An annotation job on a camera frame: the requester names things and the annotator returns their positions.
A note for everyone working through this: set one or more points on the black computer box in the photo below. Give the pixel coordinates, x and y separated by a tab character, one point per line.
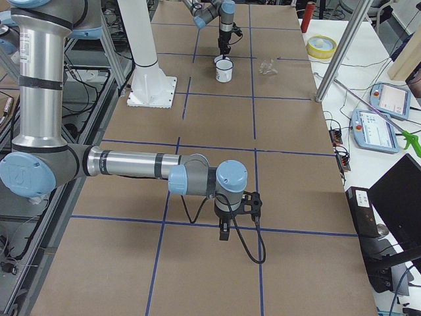
362	212

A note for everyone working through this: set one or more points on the white enamel cup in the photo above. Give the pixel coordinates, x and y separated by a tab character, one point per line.
224	69

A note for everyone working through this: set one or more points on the far teach pendant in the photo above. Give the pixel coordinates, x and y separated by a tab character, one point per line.
391	99

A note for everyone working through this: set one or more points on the red cylinder tube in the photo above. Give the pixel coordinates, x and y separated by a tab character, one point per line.
309	9

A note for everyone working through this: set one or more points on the clear glass funnel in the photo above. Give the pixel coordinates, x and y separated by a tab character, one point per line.
267	67

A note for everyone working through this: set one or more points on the green handled reach grabber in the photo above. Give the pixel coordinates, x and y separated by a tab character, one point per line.
411	139

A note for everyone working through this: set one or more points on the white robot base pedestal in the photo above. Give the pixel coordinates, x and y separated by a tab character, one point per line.
150	86

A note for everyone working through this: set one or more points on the aluminium frame post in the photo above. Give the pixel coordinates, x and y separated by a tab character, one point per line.
342	48

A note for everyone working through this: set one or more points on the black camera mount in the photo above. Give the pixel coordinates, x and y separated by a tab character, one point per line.
251	205
237	30

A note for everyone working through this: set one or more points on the black monitor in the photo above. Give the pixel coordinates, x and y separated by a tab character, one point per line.
396	198

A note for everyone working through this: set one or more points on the teach pendant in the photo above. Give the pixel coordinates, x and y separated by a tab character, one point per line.
391	99
372	132

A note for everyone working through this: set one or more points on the yellow tape roll with plate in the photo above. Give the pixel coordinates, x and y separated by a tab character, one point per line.
321	47

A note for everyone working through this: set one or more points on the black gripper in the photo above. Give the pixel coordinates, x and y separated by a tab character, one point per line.
224	35
225	215

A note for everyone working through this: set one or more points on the near teach pendant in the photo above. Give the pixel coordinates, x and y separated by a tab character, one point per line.
372	132

